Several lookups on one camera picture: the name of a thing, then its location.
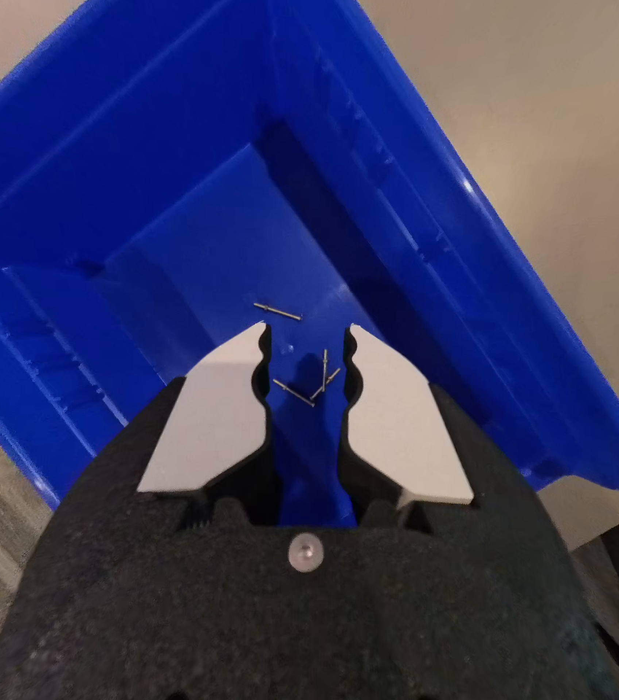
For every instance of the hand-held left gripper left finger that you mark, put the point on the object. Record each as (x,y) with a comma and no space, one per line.
(211,432)

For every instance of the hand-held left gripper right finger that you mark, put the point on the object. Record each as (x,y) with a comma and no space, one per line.
(407,432)

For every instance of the silver bolt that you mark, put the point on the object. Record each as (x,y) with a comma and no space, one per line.
(294,392)
(324,363)
(324,384)
(277,311)

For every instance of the blue plastic bin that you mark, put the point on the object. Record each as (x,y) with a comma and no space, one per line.
(205,191)

